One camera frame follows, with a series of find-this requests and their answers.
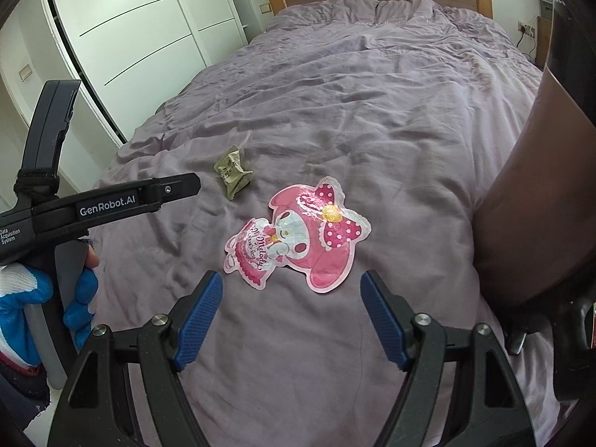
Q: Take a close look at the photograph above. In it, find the pink My Melody pouch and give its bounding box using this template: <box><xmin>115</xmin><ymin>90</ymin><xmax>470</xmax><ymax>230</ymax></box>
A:
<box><xmin>223</xmin><ymin>177</ymin><xmax>372</xmax><ymax>294</ymax></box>

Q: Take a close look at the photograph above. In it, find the olive green candy wrapper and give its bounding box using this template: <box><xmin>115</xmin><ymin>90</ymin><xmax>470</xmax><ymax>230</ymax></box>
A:
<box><xmin>213</xmin><ymin>146</ymin><xmax>253</xmax><ymax>200</ymax></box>

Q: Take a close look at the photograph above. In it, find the blue white gloved hand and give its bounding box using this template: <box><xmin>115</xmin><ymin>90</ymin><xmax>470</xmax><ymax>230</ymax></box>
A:
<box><xmin>0</xmin><ymin>236</ymin><xmax>101</xmax><ymax>368</ymax></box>

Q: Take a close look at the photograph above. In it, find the black copper electric kettle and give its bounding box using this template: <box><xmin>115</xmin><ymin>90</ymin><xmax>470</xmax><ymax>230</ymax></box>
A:
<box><xmin>473</xmin><ymin>0</ymin><xmax>595</xmax><ymax>400</ymax></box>

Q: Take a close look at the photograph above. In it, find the white wardrobe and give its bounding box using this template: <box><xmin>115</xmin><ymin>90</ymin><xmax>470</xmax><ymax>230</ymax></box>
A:
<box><xmin>1</xmin><ymin>0</ymin><xmax>247</xmax><ymax>191</ymax></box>

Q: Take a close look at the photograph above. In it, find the purple bed duvet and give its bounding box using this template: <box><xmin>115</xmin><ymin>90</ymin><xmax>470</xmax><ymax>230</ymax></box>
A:
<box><xmin>91</xmin><ymin>0</ymin><xmax>542</xmax><ymax>446</ymax></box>

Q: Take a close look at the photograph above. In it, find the wall power socket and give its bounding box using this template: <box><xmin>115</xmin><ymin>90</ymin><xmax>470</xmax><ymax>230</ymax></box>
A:
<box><xmin>517</xmin><ymin>21</ymin><xmax>535</xmax><ymax>38</ymax></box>

